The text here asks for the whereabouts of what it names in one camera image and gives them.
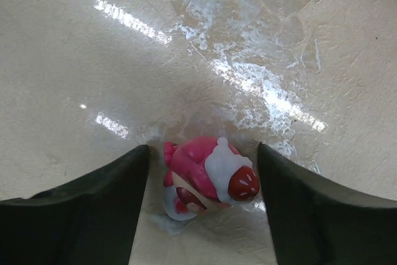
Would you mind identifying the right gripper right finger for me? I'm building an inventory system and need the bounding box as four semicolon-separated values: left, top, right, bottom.
257;143;396;264

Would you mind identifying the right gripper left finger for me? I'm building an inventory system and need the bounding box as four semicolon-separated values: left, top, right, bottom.
1;145;149;264

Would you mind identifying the red white swirl toy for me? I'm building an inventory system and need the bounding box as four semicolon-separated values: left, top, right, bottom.
163;136;260;222

